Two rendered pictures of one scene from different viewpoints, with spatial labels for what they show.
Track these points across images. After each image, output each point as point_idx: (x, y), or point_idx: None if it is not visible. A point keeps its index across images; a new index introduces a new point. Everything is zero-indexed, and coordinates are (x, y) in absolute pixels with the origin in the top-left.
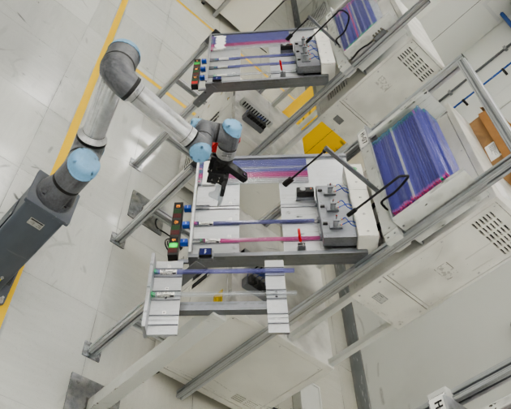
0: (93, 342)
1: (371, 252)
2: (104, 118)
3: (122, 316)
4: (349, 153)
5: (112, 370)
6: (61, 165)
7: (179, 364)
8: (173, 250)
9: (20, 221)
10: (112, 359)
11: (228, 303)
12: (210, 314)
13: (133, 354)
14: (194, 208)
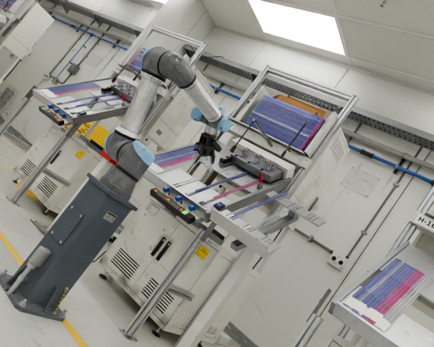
0: (121, 328)
1: (293, 178)
2: (146, 112)
3: (112, 306)
4: (217, 138)
5: (146, 343)
6: (126, 158)
7: (181, 317)
8: (190, 214)
9: (98, 218)
10: (139, 337)
11: (270, 224)
12: (266, 235)
13: (140, 329)
14: (174, 186)
